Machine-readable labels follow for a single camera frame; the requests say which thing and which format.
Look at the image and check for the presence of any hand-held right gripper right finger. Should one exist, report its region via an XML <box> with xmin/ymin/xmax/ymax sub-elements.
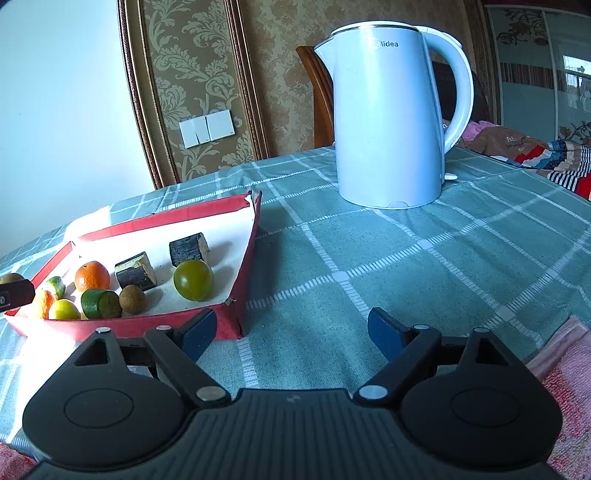
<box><xmin>355</xmin><ymin>307</ymin><xmax>525</xmax><ymax>408</ymax></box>

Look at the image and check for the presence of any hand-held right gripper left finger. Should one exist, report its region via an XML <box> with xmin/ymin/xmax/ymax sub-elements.
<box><xmin>69</xmin><ymin>307</ymin><xmax>232</xmax><ymax>408</ymax></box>

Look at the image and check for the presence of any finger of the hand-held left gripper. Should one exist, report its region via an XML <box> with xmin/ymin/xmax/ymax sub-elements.
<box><xmin>0</xmin><ymin>281</ymin><xmax>36</xmax><ymax>311</ymax></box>

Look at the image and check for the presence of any orange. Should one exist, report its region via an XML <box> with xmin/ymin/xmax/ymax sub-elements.
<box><xmin>31</xmin><ymin>289</ymin><xmax>57</xmax><ymax>320</ymax></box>
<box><xmin>74</xmin><ymin>260</ymin><xmax>112</xmax><ymax>293</ymax></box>

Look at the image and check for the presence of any green tomato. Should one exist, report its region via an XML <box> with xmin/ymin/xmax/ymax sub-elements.
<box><xmin>173</xmin><ymin>259</ymin><xmax>214</xmax><ymax>302</ymax></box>

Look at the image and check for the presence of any red cardboard box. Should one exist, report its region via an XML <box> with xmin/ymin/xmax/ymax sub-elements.
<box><xmin>4</xmin><ymin>189</ymin><xmax>263</xmax><ymax>342</ymax></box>

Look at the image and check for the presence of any green cucumber piece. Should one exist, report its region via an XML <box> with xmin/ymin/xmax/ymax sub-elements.
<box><xmin>81</xmin><ymin>288</ymin><xmax>123</xmax><ymax>320</ymax></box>

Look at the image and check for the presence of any dark sugarcane piece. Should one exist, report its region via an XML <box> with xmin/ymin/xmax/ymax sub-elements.
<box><xmin>114</xmin><ymin>251</ymin><xmax>158</xmax><ymax>291</ymax></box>
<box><xmin>168</xmin><ymin>232</ymin><xmax>211</xmax><ymax>268</ymax></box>

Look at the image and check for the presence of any teal checked tablecloth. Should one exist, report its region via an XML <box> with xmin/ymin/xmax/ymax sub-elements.
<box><xmin>0</xmin><ymin>143</ymin><xmax>591</xmax><ymax>462</ymax></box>

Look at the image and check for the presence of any pink towel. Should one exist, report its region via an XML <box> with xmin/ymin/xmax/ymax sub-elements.
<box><xmin>0</xmin><ymin>316</ymin><xmax>591</xmax><ymax>480</ymax></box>

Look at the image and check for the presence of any light blue electric kettle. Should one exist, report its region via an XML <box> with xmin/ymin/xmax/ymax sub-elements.
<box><xmin>314</xmin><ymin>21</ymin><xmax>475</xmax><ymax>210</ymax></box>

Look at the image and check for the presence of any brown printed cloth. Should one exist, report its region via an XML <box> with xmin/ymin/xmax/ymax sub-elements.
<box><xmin>480</xmin><ymin>127</ymin><xmax>551</xmax><ymax>161</ymax></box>

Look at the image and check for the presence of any brown wooden chair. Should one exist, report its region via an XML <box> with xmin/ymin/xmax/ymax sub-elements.
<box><xmin>295</xmin><ymin>45</ymin><xmax>490</xmax><ymax>151</ymax></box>

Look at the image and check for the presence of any colourful striped blanket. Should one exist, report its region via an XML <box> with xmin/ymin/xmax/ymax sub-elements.
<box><xmin>508</xmin><ymin>138</ymin><xmax>591</xmax><ymax>201</ymax></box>

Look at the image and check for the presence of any patterned sliding door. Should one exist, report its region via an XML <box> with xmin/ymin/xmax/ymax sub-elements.
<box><xmin>485</xmin><ymin>0</ymin><xmax>591</xmax><ymax>144</ymax></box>

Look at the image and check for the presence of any white light switch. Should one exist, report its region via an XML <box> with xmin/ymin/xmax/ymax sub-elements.
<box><xmin>179</xmin><ymin>109</ymin><xmax>235</xmax><ymax>149</ymax></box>

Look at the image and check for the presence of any brown wall moulding frame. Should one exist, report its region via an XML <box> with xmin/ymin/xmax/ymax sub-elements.
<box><xmin>117</xmin><ymin>0</ymin><xmax>271</xmax><ymax>190</ymax></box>

